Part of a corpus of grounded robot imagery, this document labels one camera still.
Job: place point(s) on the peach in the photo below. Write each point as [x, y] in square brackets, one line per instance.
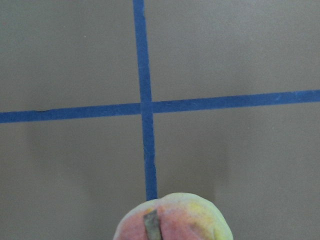
[182, 216]

